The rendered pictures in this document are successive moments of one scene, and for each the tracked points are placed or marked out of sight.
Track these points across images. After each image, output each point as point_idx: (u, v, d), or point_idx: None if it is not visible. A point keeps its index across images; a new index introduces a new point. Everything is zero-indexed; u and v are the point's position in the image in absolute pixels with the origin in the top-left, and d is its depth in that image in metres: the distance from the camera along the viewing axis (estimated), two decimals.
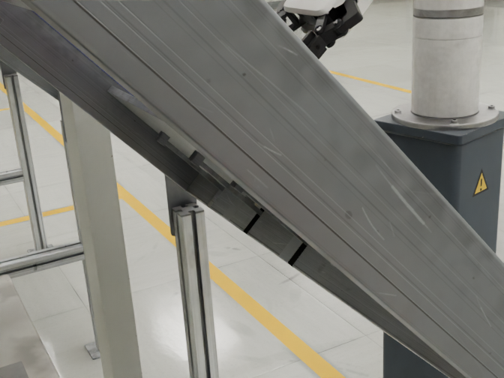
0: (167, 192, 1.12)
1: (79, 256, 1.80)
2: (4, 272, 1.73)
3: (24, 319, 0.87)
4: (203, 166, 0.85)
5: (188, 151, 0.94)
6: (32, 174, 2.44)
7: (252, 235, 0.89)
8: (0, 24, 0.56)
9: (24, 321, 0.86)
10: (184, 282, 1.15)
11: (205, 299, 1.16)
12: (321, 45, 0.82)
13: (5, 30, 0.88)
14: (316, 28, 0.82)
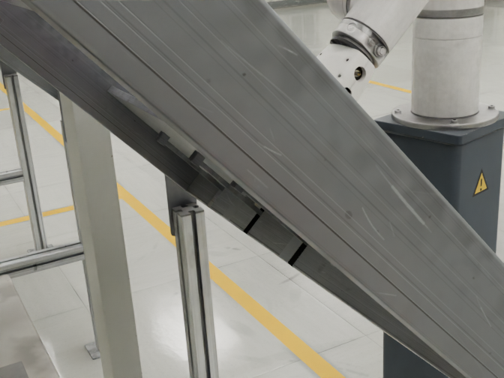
0: (167, 192, 1.12)
1: (79, 256, 1.80)
2: (4, 272, 1.73)
3: (24, 319, 0.87)
4: (203, 166, 0.85)
5: (188, 151, 0.94)
6: (32, 174, 2.44)
7: (252, 235, 0.89)
8: (0, 24, 0.56)
9: (24, 321, 0.86)
10: (184, 282, 1.15)
11: (205, 299, 1.16)
12: None
13: (5, 30, 0.88)
14: None
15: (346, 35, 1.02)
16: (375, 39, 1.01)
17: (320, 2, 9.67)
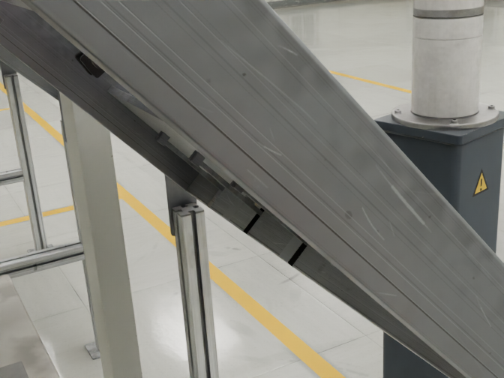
0: (167, 192, 1.12)
1: (79, 256, 1.80)
2: (4, 272, 1.73)
3: (24, 319, 0.87)
4: (203, 166, 0.85)
5: (188, 151, 0.94)
6: (32, 174, 2.44)
7: (252, 235, 0.89)
8: (0, 24, 0.56)
9: (24, 321, 0.86)
10: (184, 282, 1.15)
11: (205, 299, 1.16)
12: None
13: (5, 30, 0.88)
14: None
15: None
16: None
17: (320, 2, 9.67)
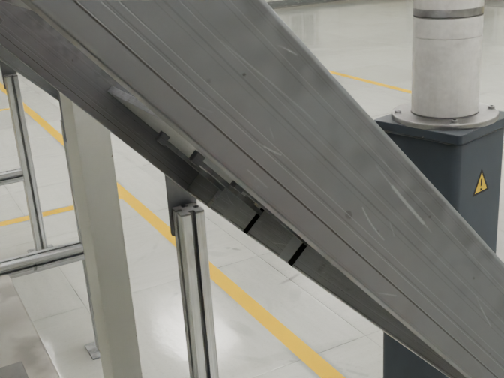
0: (167, 192, 1.12)
1: (79, 256, 1.80)
2: (4, 272, 1.73)
3: (24, 319, 0.87)
4: (203, 166, 0.85)
5: (188, 151, 0.94)
6: (32, 174, 2.44)
7: (252, 235, 0.89)
8: (0, 24, 0.56)
9: (24, 321, 0.86)
10: (184, 282, 1.15)
11: (205, 299, 1.16)
12: None
13: (5, 30, 0.88)
14: None
15: None
16: None
17: (320, 2, 9.67)
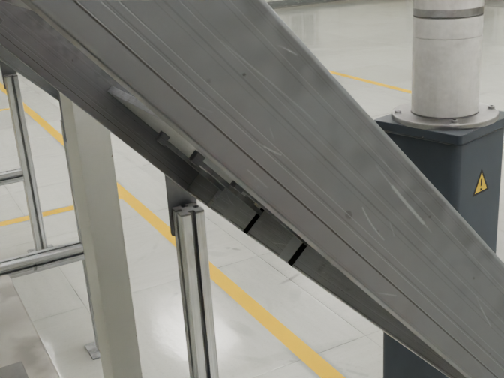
0: (167, 192, 1.12)
1: (79, 256, 1.80)
2: (4, 272, 1.73)
3: (24, 319, 0.87)
4: (203, 166, 0.85)
5: (188, 151, 0.94)
6: (32, 174, 2.44)
7: (252, 235, 0.89)
8: (0, 24, 0.56)
9: (24, 321, 0.86)
10: (184, 282, 1.15)
11: (205, 299, 1.16)
12: None
13: (5, 30, 0.88)
14: None
15: None
16: None
17: (320, 2, 9.67)
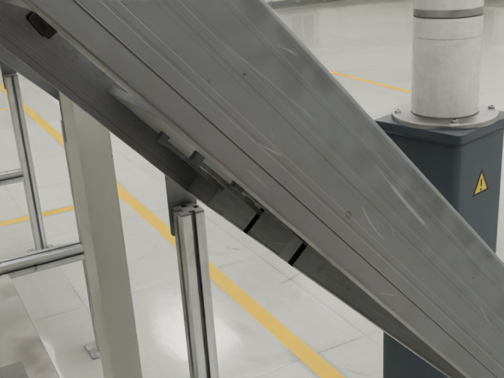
0: (167, 192, 1.12)
1: (79, 256, 1.80)
2: (4, 272, 1.73)
3: (24, 319, 0.87)
4: (203, 166, 0.85)
5: (188, 151, 0.94)
6: (32, 174, 2.44)
7: (252, 235, 0.89)
8: (0, 24, 0.56)
9: (24, 321, 0.86)
10: (184, 282, 1.15)
11: (205, 299, 1.16)
12: None
13: (5, 30, 0.88)
14: None
15: None
16: None
17: (320, 2, 9.67)
